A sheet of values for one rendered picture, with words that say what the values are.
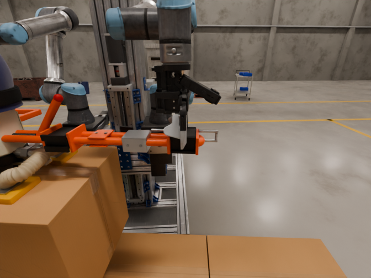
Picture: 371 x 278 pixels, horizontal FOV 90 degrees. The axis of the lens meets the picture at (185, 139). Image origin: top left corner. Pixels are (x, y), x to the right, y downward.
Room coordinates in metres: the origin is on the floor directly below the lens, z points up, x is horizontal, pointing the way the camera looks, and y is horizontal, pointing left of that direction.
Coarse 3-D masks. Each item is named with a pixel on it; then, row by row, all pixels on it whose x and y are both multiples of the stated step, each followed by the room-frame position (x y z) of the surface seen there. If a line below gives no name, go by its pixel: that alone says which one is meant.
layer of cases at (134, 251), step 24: (120, 240) 0.66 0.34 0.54; (144, 240) 0.66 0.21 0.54; (168, 240) 0.66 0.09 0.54; (192, 240) 0.66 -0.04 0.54; (216, 240) 0.66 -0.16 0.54; (240, 240) 0.66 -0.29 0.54; (264, 240) 0.66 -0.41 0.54; (288, 240) 0.66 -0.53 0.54; (312, 240) 0.66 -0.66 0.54; (120, 264) 0.54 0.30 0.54; (144, 264) 0.54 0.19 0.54; (168, 264) 0.54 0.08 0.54; (192, 264) 0.54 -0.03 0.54; (216, 264) 0.54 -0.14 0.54; (240, 264) 0.54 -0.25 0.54; (264, 264) 0.54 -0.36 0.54; (288, 264) 0.54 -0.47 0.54; (312, 264) 0.54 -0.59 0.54; (336, 264) 0.54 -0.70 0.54
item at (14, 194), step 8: (16, 184) 0.41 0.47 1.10; (24, 184) 0.42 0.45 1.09; (32, 184) 0.43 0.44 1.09; (0, 192) 0.38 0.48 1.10; (8, 192) 0.39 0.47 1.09; (16, 192) 0.39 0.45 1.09; (24, 192) 0.40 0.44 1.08; (0, 200) 0.36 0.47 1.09; (8, 200) 0.36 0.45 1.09; (16, 200) 0.37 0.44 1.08
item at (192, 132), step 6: (192, 132) 0.48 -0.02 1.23; (198, 132) 0.48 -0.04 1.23; (168, 138) 0.44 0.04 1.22; (174, 138) 0.45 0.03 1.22; (192, 138) 0.44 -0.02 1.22; (198, 138) 0.44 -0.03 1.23; (168, 144) 0.44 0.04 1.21; (174, 144) 0.45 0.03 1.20; (180, 144) 0.45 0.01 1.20; (186, 144) 0.45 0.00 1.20; (192, 144) 0.45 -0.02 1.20; (198, 144) 0.44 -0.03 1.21; (168, 150) 0.44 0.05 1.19; (174, 150) 0.45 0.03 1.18; (180, 150) 0.45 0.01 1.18; (186, 150) 0.45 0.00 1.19; (192, 150) 0.45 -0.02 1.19; (198, 150) 0.44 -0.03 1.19
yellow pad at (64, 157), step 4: (68, 152) 0.61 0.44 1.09; (76, 152) 0.64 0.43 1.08; (52, 156) 0.57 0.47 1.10; (56, 156) 0.57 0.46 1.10; (60, 156) 0.58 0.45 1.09; (64, 156) 0.58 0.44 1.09; (68, 156) 0.59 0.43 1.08; (52, 160) 0.56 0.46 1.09; (56, 160) 0.56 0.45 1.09; (60, 160) 0.56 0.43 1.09; (64, 160) 0.57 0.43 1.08; (52, 164) 0.55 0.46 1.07; (56, 164) 0.55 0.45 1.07; (60, 164) 0.55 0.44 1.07
